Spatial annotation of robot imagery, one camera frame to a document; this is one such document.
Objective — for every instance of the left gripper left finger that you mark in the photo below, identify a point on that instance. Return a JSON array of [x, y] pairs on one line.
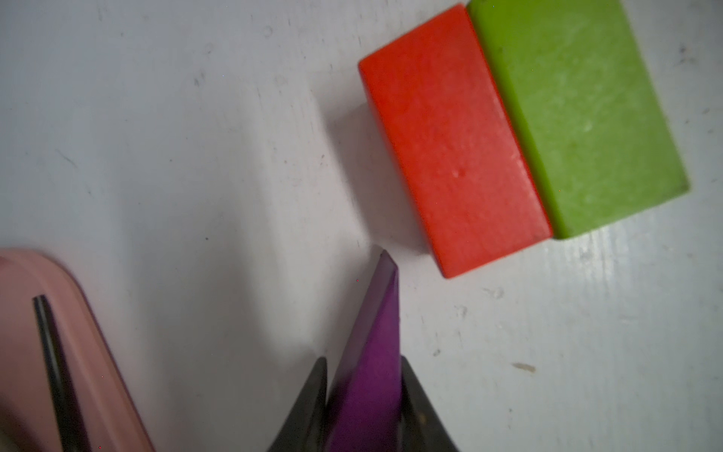
[[304, 427]]

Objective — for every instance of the pink tray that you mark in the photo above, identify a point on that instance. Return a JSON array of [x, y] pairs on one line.
[[27, 413]]

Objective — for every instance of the green rectangular block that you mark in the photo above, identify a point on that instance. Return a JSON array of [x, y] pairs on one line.
[[583, 107]]

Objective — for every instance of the black ladle spoon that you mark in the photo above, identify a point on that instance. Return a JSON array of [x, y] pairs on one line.
[[71, 427]]

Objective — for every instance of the purple triangle block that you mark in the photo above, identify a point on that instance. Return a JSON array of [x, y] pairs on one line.
[[365, 400]]

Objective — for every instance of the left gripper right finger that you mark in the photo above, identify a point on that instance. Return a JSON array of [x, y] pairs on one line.
[[422, 429]]

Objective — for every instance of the red rectangular block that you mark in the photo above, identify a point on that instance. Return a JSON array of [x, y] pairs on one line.
[[433, 95]]

